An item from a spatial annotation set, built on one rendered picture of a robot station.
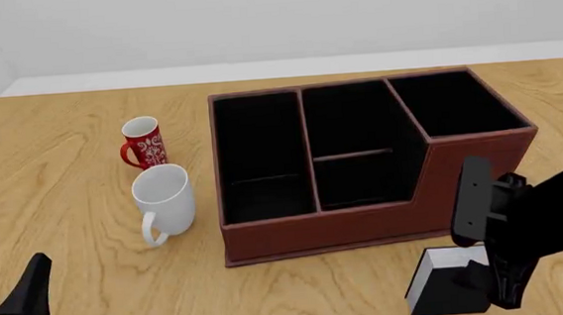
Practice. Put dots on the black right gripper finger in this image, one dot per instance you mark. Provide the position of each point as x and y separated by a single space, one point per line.
471 274

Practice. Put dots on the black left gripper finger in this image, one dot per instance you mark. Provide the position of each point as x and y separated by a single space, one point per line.
29 298

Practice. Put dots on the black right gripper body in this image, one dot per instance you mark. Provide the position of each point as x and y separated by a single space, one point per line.
509 272

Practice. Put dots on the black book with white pages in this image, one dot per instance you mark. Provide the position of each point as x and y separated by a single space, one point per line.
432 288

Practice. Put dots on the red-brown desk caddy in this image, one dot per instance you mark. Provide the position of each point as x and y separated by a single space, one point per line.
429 206

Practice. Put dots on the white mug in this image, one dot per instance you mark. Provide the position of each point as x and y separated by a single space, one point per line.
168 204

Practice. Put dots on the red patterned mug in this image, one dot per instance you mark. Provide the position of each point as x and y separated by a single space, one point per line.
150 148

